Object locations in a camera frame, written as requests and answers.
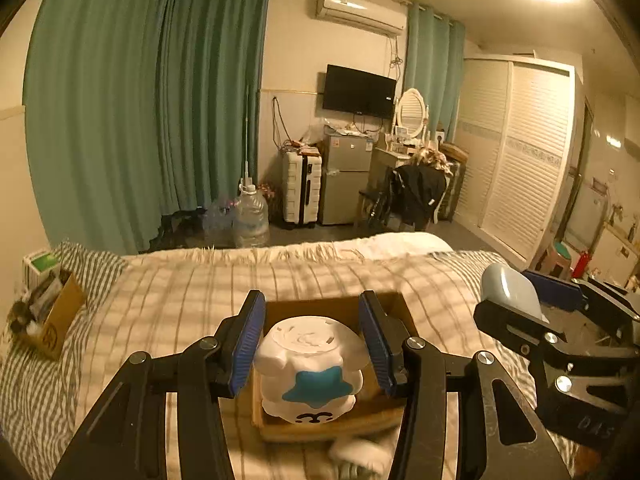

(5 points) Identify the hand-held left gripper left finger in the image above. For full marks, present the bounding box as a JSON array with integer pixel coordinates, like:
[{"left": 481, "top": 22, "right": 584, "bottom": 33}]
[{"left": 50, "top": 289, "right": 267, "bottom": 480}]

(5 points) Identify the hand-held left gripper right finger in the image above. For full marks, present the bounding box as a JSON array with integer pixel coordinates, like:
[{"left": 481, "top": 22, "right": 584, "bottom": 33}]
[{"left": 358, "top": 290, "right": 573, "bottom": 480}]

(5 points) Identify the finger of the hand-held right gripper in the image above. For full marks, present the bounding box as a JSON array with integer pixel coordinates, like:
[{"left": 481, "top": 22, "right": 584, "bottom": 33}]
[
  {"left": 473, "top": 301, "right": 640, "bottom": 367},
  {"left": 521, "top": 269, "right": 640, "bottom": 347}
]

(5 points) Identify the brown cardboard box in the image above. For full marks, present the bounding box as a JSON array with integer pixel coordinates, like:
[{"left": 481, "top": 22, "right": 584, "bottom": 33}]
[{"left": 250, "top": 291, "right": 421, "bottom": 444}]

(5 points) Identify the pale blue plastic container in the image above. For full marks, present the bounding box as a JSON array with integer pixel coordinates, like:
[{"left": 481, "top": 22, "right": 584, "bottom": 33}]
[{"left": 481, "top": 263, "right": 546, "bottom": 323}]

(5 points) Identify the white toy with blue star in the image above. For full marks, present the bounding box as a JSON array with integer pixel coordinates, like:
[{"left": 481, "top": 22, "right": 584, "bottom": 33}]
[{"left": 252, "top": 315, "right": 374, "bottom": 425}]

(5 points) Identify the plastic stool with teal seat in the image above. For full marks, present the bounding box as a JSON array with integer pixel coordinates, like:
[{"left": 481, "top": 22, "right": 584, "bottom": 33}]
[{"left": 536, "top": 240, "right": 574, "bottom": 279}]

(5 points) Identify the striped beige bed blanket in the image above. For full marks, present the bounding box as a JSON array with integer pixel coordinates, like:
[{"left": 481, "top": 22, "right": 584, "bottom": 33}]
[{"left": 0, "top": 232, "right": 581, "bottom": 480}]

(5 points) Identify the white crumpled cloth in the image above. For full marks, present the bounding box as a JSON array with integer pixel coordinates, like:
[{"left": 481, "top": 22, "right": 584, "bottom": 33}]
[{"left": 328, "top": 436, "right": 402, "bottom": 479}]

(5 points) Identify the large clear water jug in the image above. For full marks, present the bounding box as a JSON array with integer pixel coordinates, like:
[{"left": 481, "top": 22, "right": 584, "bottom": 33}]
[{"left": 233, "top": 183, "right": 271, "bottom": 249}]

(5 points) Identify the cluster of clear plastic bottles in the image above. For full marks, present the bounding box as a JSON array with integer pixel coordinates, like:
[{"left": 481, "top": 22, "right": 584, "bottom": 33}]
[{"left": 204, "top": 198, "right": 242, "bottom": 237}]

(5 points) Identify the white louvered wardrobe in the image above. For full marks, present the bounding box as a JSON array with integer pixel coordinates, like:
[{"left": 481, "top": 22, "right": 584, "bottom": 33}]
[{"left": 451, "top": 54, "right": 577, "bottom": 272}]

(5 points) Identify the black bag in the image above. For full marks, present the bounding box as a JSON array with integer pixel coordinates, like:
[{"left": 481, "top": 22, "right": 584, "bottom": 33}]
[{"left": 150, "top": 207, "right": 207, "bottom": 252}]

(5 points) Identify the dark green suitcase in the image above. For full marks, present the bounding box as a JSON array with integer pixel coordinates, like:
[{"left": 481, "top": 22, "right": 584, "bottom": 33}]
[{"left": 440, "top": 143, "right": 469, "bottom": 222}]

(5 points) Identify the black jacket on chair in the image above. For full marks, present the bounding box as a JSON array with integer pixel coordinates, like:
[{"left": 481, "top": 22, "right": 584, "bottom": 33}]
[{"left": 391, "top": 163, "right": 447, "bottom": 229}]

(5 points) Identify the white hard suitcase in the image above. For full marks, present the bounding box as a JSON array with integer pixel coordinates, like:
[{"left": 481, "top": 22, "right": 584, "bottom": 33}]
[{"left": 281, "top": 149, "right": 324, "bottom": 229}]

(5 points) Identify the silver mini fridge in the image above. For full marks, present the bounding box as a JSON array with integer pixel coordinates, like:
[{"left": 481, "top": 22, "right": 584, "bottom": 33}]
[{"left": 319, "top": 124, "right": 374, "bottom": 226}]

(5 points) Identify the white dressing table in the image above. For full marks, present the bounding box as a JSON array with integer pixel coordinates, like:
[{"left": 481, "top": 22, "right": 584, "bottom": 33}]
[{"left": 369, "top": 144, "right": 420, "bottom": 196}]

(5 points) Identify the cardboard box with clutter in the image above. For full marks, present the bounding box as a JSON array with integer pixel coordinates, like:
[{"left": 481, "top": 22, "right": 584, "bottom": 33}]
[{"left": 7, "top": 267, "right": 87, "bottom": 360}]

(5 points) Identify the green and white box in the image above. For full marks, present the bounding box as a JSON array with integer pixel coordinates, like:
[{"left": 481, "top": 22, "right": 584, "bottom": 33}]
[{"left": 24, "top": 252, "right": 64, "bottom": 292}]

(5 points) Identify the white oval vanity mirror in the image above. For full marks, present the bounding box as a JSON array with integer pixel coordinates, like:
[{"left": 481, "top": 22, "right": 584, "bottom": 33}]
[{"left": 394, "top": 88, "right": 430, "bottom": 143}]

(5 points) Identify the narrow green curtain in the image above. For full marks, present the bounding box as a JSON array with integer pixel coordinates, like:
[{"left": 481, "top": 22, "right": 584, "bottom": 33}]
[{"left": 402, "top": 2, "right": 466, "bottom": 144}]

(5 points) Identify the wide green curtain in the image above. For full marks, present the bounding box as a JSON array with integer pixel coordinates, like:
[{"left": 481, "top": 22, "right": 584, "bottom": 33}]
[{"left": 22, "top": 0, "right": 168, "bottom": 257}]

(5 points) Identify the black wall television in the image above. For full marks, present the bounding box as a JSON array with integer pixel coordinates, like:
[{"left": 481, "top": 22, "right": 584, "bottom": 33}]
[{"left": 322, "top": 64, "right": 398, "bottom": 120}]

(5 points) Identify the white wall air conditioner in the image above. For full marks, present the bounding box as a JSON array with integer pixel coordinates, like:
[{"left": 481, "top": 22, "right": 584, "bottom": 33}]
[{"left": 315, "top": 0, "right": 407, "bottom": 37}]

